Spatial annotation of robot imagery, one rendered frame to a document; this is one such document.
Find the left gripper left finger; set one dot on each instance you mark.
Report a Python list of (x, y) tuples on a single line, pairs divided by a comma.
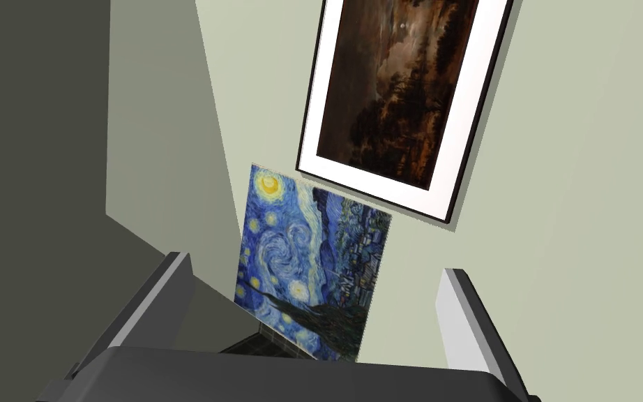
[(154, 307)]

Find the blue starry night painting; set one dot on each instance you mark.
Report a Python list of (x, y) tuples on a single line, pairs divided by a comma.
[(307, 265)]

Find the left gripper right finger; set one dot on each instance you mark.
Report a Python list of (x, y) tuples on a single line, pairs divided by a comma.
[(469, 329)]

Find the dark landscape painting white mat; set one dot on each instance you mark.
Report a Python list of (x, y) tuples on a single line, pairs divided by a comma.
[(397, 92)]

